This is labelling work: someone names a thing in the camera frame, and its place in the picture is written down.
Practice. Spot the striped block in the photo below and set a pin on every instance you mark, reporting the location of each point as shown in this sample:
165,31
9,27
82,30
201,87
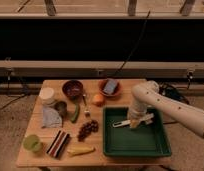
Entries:
57,144

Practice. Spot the blue grey cloth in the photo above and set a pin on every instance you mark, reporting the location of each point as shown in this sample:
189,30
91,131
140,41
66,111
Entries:
51,118

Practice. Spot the orange fruit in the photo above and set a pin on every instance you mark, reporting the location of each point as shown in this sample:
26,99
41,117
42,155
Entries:
98,99

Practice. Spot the dark red bowl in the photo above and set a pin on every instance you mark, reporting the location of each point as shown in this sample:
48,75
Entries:
73,89

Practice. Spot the blue sponge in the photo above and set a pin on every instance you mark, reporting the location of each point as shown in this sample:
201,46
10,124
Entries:
110,86

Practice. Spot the green plastic tray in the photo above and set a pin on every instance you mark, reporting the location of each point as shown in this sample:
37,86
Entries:
144,141

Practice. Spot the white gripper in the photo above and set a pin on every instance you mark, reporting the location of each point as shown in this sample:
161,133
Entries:
134,119

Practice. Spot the white lidded jar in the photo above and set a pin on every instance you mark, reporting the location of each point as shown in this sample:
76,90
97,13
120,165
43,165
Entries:
47,96

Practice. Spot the orange bowl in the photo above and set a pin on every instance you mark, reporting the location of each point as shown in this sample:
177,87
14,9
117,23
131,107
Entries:
116,92

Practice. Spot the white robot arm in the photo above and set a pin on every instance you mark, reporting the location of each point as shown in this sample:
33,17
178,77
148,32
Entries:
147,93

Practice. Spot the green plastic cup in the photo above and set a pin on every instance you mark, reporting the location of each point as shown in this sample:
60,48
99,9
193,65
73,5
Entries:
32,143

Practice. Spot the wooden table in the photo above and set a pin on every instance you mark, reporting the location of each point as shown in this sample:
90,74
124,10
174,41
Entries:
97,158

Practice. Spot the bunch of purple grapes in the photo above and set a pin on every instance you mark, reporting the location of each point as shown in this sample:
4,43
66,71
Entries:
87,128

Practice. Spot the green pepper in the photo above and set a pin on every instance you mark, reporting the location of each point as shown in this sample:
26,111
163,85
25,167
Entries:
76,113

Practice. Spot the silver fork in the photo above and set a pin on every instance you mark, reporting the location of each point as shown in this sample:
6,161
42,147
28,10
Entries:
86,111

